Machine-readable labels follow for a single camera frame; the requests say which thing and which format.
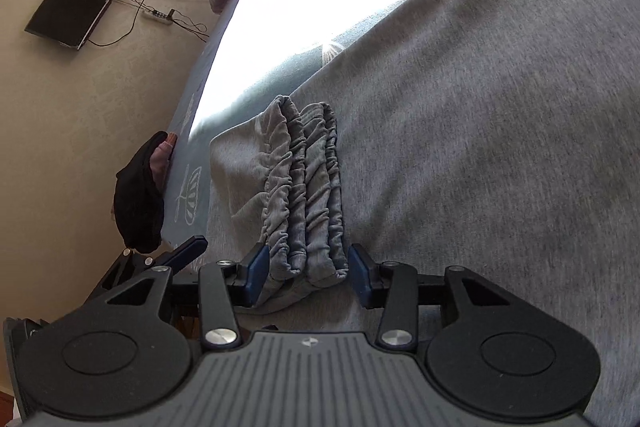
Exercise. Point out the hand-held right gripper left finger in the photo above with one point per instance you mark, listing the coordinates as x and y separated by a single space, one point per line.
257 272

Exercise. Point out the black cloth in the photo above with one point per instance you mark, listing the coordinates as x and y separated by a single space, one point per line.
137 202

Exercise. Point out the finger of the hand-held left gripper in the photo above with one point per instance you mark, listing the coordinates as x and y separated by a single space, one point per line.
187 249

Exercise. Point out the white power strip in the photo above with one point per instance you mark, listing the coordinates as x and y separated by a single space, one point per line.
157 15

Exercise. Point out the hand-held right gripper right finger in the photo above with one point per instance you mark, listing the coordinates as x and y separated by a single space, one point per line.
357 272

